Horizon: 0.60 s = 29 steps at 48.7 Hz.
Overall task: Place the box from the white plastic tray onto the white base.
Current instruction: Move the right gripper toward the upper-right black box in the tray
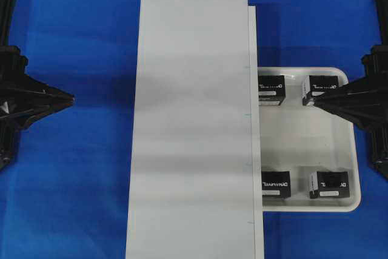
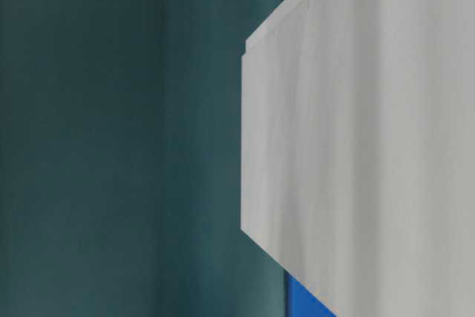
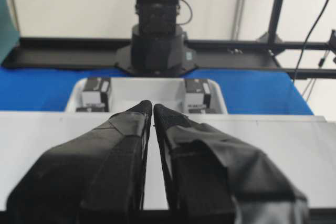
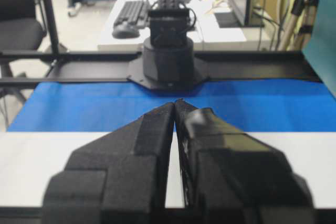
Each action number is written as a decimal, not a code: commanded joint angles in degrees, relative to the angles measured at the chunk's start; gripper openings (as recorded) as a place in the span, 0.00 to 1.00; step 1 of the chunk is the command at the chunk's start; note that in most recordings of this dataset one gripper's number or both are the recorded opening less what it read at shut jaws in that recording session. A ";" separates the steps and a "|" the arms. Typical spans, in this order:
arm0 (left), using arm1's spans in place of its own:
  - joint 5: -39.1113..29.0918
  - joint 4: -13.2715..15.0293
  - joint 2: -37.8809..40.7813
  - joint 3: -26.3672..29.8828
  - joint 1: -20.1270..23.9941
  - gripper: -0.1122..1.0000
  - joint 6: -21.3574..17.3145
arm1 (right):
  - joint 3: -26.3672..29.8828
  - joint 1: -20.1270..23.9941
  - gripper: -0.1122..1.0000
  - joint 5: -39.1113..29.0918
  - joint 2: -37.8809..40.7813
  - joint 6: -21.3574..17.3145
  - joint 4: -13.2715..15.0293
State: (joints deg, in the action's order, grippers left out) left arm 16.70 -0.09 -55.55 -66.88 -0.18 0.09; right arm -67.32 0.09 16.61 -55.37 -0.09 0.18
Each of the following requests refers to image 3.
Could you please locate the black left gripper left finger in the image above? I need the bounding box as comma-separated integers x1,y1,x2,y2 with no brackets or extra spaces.
6,100,152,223

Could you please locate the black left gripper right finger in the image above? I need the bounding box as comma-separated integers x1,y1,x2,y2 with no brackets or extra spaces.
153,104,309,223

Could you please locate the black robot arm right side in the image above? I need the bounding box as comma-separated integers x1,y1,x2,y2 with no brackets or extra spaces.
117,0,309,223

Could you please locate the black box near tray corner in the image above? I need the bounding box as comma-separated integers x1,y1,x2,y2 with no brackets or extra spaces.
76,77,111,112

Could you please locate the black box tray bottom left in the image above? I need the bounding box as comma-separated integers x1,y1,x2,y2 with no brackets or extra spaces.
183,79,218,113

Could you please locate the white plastic tray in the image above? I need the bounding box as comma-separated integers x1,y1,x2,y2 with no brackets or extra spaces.
65,78,228,114

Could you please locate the white base board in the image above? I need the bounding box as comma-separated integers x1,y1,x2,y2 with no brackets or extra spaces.
0,111,336,211

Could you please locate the blue table cloth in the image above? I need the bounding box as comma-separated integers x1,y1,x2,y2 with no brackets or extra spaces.
1,68,313,115

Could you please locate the black aluminium frame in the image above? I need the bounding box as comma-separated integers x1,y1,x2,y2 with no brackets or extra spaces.
2,0,335,79

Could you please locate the black hanging cable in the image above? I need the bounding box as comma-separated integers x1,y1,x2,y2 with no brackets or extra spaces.
292,0,336,83

